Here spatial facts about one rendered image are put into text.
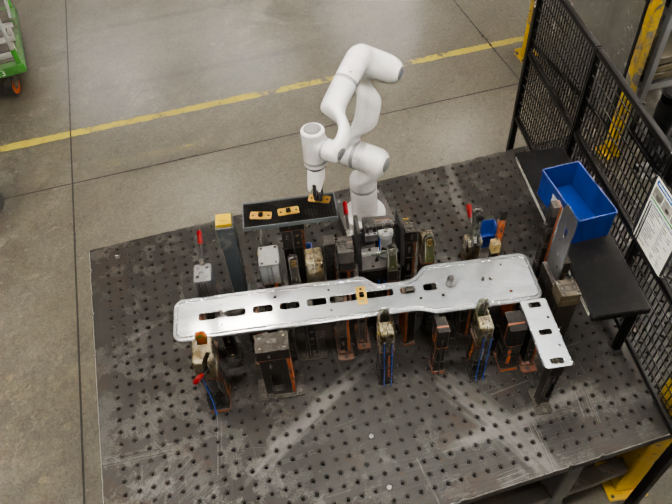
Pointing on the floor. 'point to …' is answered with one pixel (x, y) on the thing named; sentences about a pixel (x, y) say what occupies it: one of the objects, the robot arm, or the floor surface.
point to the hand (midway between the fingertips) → (318, 194)
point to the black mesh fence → (601, 171)
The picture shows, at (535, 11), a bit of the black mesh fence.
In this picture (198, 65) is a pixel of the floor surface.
